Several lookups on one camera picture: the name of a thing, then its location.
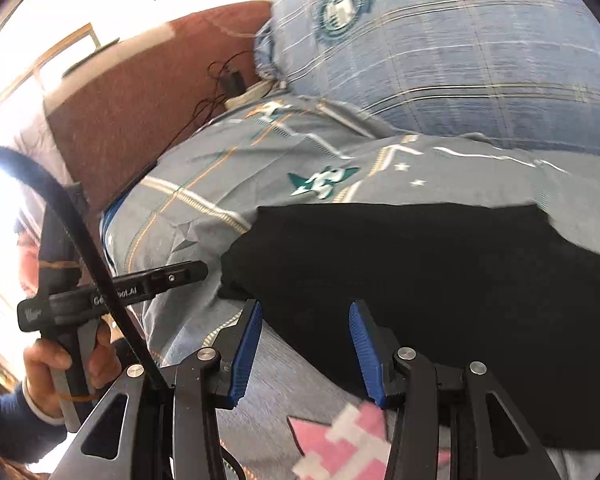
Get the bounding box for black pants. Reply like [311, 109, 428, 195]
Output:
[219, 204, 600, 450]

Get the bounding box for navy left sleeve forearm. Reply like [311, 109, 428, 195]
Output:
[0, 385, 67, 464]

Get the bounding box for left hand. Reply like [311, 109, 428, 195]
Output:
[22, 320, 123, 420]

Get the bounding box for grey patterned bed sheet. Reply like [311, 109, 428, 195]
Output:
[102, 96, 600, 479]

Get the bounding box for brown wooden headboard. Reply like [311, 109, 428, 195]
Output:
[44, 0, 271, 214]

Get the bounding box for blue plaid pillow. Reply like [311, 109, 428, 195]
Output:
[254, 0, 600, 155]

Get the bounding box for black cable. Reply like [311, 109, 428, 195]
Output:
[0, 142, 169, 394]

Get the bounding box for black charger with cords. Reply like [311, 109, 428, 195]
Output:
[207, 50, 252, 99]

